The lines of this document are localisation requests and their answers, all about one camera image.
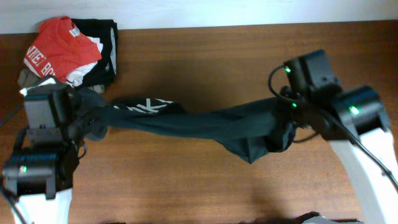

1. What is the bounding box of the dark green Nike t-shirt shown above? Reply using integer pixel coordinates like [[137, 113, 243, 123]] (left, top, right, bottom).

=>
[[78, 88, 296, 164]]

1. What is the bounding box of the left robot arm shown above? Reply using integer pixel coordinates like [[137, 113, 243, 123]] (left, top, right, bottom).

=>
[[1, 77, 107, 224]]

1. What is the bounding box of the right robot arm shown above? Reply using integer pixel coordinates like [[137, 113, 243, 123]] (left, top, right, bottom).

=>
[[271, 50, 397, 223]]

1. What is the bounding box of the white folded garment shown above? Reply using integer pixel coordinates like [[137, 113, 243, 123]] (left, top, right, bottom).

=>
[[66, 36, 103, 87]]

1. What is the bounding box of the black folded garment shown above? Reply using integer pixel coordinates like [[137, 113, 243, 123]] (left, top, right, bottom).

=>
[[72, 19, 118, 89]]

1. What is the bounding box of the red folded t-shirt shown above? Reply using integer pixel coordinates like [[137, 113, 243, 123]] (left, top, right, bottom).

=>
[[24, 16, 102, 82]]

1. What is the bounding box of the beige folded garment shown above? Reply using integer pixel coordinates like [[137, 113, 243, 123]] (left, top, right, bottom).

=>
[[17, 68, 105, 94]]

